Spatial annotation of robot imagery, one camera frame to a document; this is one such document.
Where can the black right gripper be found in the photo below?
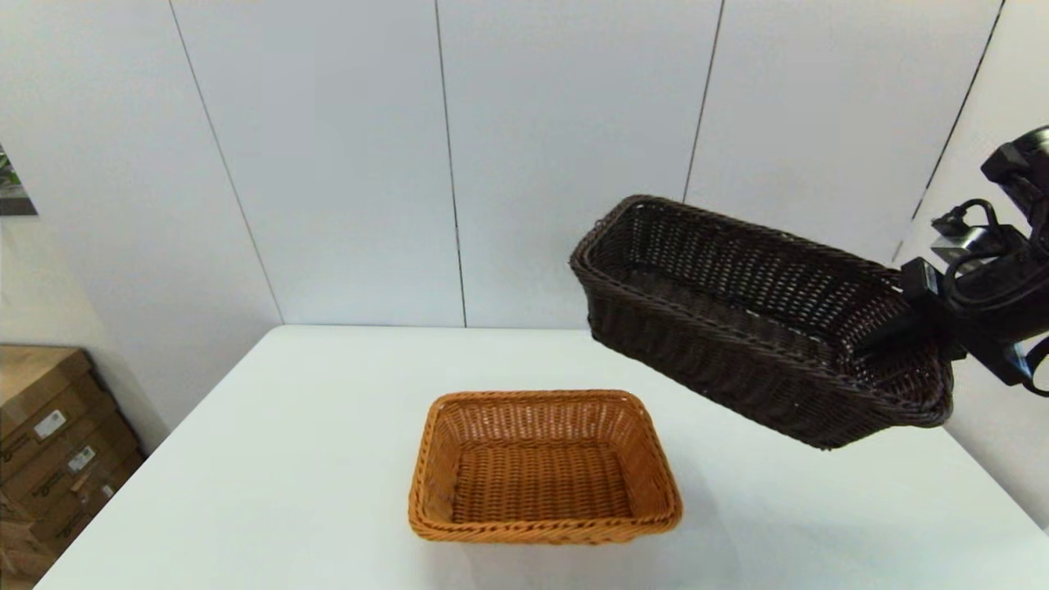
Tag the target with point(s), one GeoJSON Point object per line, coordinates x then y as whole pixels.
{"type": "Point", "coordinates": [992, 311]}

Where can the dark brown wicker basket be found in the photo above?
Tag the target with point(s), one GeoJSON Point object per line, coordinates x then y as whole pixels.
{"type": "Point", "coordinates": [737, 369]}

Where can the orange wicker basket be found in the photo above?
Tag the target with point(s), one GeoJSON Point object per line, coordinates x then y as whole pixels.
{"type": "Point", "coordinates": [541, 483]}

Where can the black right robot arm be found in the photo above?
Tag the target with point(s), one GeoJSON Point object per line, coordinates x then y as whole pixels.
{"type": "Point", "coordinates": [1024, 160]}

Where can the green plant on dark ledge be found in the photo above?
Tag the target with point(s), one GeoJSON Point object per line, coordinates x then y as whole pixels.
{"type": "Point", "coordinates": [12, 180]}

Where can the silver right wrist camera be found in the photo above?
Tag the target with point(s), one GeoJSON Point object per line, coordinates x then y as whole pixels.
{"type": "Point", "coordinates": [979, 239]}

